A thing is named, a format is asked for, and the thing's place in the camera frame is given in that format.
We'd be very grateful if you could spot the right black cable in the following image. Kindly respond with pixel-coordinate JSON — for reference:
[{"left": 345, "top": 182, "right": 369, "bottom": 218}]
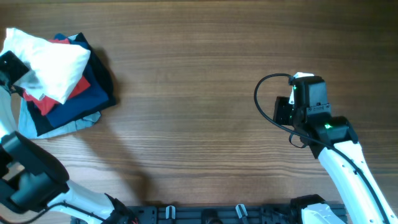
[{"left": 253, "top": 73, "right": 391, "bottom": 224}]

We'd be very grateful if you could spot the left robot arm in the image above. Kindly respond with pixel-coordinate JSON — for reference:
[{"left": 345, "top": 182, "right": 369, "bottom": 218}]
[{"left": 1, "top": 51, "right": 139, "bottom": 224}]

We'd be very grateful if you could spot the red folded printed t-shirt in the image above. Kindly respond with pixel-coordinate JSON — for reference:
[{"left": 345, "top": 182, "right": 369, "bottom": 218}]
[{"left": 22, "top": 37, "right": 91, "bottom": 116}]

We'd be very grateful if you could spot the black folded shirt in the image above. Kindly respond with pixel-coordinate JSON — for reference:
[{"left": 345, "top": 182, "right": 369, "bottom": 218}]
[{"left": 12, "top": 32, "right": 117, "bottom": 137}]

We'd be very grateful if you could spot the grey folded shirt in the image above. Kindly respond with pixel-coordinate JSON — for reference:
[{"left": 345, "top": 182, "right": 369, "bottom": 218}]
[{"left": 18, "top": 37, "right": 109, "bottom": 139}]

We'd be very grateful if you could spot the white t-shirt black print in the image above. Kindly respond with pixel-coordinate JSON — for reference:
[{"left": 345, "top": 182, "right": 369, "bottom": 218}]
[{"left": 0, "top": 27, "right": 91, "bottom": 105}]

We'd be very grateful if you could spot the navy blue folded shirt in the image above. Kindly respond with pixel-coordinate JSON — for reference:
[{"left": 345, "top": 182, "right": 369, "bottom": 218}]
[{"left": 27, "top": 33, "right": 116, "bottom": 135}]

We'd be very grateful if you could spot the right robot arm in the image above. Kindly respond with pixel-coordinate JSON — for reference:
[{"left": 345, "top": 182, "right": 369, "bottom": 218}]
[{"left": 272, "top": 73, "right": 397, "bottom": 223}]

